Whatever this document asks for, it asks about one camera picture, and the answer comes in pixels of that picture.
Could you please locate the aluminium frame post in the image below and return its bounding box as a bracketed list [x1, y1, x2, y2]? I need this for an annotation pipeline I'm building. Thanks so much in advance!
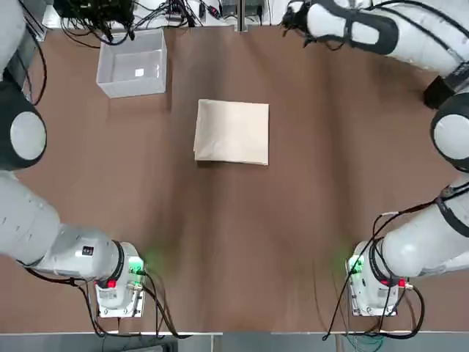
[236, 0, 251, 33]

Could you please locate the clear plastic box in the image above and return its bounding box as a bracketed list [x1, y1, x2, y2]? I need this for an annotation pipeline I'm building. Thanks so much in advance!
[95, 28, 169, 99]

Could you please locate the cream tablecloth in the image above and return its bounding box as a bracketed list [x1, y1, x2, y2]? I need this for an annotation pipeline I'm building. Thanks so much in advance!
[193, 98, 271, 169]

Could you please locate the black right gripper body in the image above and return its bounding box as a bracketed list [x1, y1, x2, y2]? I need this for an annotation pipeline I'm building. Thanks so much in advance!
[284, 1, 311, 49]

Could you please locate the black finned metal device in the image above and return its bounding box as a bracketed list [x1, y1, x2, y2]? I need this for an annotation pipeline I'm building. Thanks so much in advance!
[219, 0, 265, 18]

